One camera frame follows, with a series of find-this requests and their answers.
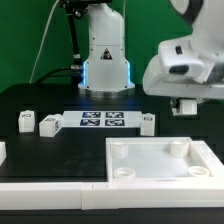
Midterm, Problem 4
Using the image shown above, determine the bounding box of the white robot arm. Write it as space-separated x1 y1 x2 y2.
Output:
79 0 224 115

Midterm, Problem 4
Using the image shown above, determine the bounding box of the white U-shaped fence wall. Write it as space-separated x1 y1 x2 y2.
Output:
0 141 224 210

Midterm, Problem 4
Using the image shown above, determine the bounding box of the white marker tag plate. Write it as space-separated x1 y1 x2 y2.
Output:
63 111 142 128

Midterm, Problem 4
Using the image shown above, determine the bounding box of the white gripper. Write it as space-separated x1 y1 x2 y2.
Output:
142 54 224 111

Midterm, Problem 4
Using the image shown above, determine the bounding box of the white square tabletop tray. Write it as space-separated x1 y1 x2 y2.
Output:
105 137 212 182

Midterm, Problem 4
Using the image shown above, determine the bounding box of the white cable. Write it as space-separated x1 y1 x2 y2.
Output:
29 0 63 84

